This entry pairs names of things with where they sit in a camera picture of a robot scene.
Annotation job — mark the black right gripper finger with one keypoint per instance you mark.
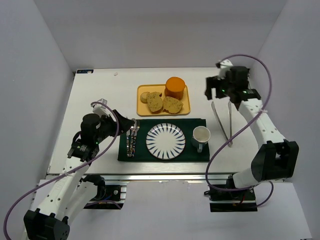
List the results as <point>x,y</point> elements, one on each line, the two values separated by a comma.
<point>212,82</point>
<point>208,92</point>

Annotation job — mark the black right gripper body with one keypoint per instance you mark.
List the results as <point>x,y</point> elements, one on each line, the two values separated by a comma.
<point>213,88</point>

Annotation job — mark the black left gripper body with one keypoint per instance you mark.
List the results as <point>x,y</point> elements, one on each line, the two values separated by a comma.
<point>116,122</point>

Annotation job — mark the seeded bread slice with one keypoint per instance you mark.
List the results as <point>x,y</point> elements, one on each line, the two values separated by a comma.
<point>172,105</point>
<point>154,101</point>

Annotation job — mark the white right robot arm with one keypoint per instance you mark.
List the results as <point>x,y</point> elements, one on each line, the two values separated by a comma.
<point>276,158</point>

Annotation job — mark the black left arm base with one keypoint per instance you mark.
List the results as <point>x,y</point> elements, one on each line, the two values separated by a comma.
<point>110,195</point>

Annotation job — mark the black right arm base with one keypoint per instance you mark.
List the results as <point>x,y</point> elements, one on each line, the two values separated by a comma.
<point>225,198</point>

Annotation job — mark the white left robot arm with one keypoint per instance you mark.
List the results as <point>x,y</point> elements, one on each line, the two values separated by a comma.
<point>53,217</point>

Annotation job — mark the small round bread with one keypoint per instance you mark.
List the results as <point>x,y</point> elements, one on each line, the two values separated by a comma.
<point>144,97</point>

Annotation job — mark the orange round cake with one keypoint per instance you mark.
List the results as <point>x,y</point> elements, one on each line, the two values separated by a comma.
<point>174,87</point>

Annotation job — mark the grey-green mug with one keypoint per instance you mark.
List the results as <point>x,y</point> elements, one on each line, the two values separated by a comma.
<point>200,137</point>

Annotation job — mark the blue striped white plate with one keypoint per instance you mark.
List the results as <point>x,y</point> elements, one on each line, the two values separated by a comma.
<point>165,141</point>

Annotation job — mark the blue label left corner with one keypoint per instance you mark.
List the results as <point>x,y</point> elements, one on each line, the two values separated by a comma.
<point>84,71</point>

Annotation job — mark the dark green placemat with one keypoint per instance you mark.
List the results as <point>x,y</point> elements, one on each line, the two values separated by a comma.
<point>142,154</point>

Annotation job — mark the patterned handle spoon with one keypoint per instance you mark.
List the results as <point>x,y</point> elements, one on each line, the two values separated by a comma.
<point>134,134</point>

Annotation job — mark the patterned handle fork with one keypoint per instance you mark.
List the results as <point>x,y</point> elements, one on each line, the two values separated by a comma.
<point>129,142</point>

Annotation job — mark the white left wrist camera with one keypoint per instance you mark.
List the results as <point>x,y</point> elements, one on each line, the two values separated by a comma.
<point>99,107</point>

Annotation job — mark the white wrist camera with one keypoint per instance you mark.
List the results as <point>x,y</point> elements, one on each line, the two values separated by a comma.
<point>99,107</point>
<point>223,66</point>

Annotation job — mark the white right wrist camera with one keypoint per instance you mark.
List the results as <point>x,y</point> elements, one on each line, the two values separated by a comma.
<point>223,66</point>

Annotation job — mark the aluminium table rail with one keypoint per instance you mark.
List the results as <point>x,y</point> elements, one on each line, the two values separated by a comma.
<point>159,177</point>

